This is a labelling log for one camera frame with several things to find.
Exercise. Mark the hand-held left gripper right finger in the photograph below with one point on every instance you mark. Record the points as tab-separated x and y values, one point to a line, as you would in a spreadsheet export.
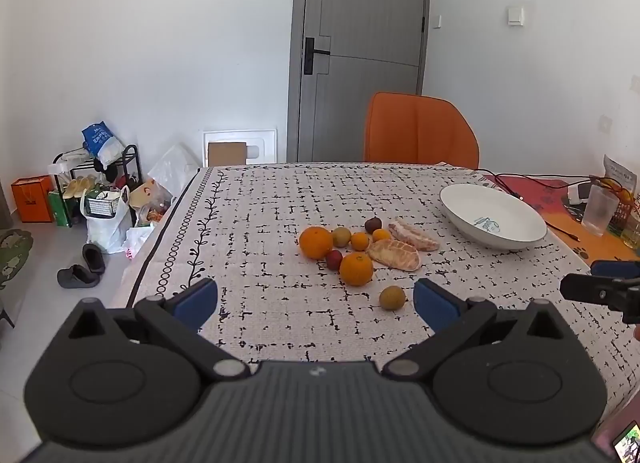
435	303

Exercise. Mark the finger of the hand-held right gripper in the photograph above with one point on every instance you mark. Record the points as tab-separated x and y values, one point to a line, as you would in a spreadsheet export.
615	269
595	289

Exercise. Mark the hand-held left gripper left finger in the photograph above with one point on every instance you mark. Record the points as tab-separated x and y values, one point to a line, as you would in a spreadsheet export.
197	300

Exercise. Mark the brownish green round fruit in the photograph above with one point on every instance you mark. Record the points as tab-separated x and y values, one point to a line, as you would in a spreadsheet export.
392	298

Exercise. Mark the large orange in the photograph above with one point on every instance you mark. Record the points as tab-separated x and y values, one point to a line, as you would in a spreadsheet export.
316	242
356	269

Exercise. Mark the small orange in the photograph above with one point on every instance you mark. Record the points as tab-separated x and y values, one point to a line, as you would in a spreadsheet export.
359	241
381	235

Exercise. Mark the white bowl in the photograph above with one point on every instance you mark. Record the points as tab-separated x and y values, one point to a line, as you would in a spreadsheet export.
492	215

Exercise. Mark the red plum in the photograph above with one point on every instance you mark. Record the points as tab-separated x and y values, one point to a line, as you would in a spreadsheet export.
334	260

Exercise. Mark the yellow-green round fruit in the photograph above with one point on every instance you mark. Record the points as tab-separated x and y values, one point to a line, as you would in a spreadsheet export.
341	236

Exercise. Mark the glass jar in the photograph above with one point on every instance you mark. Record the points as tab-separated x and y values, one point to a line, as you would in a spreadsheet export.
631	230

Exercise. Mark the clear glass cup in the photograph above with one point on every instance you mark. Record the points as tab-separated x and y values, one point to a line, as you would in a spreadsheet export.
598	210

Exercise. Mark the patterned white tablecloth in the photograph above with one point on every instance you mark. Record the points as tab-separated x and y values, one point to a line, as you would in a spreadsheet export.
280	303

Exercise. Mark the white charger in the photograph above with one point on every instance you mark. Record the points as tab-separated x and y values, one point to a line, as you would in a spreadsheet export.
580	191

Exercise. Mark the small white plastic bag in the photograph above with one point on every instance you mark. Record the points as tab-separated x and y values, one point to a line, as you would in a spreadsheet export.
136	239

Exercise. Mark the grey printed packet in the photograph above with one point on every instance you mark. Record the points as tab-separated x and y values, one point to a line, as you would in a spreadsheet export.
617	170

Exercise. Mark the dark purple plum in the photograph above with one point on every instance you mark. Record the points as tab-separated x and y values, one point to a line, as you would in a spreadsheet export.
373	225

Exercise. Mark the grey slipper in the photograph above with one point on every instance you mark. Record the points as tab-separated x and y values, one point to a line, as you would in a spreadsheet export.
76	277
94	257

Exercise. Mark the large white plastic bag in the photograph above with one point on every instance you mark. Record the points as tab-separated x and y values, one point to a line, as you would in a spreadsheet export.
105	233

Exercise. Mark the brown paper bag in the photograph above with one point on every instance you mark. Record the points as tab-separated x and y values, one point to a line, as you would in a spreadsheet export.
145	193

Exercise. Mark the white mesh basket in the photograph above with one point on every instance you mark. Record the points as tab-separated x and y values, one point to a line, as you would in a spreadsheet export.
102	205

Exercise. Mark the clear plastic bag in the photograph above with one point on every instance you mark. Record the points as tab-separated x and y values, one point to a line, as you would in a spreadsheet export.
172	168

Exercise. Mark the brown cardboard sheet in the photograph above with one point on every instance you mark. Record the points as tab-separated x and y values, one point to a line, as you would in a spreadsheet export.
227	153

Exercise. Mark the smartphone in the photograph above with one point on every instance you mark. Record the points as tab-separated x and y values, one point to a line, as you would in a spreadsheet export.
625	440

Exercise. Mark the black shoe rack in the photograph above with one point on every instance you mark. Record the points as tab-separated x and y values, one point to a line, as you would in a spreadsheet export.
134	158

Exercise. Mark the yellow slipper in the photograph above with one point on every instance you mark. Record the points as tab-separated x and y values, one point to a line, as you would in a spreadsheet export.
87	183
71	188

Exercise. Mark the green box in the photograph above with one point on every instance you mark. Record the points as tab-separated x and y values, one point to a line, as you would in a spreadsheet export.
58	209

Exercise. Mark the orange chair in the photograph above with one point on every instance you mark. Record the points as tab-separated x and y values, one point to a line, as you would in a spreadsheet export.
417	130

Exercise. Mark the blue and white bag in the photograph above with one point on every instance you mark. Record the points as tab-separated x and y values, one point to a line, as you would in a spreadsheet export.
100	140

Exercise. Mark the green patterned cushion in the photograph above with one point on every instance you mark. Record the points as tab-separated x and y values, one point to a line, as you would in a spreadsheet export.
12	253

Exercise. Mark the white plastic package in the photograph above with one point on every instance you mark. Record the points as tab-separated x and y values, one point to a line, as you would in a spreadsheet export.
62	163

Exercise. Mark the grey door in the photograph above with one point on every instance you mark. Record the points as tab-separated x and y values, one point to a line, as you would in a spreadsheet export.
370	3

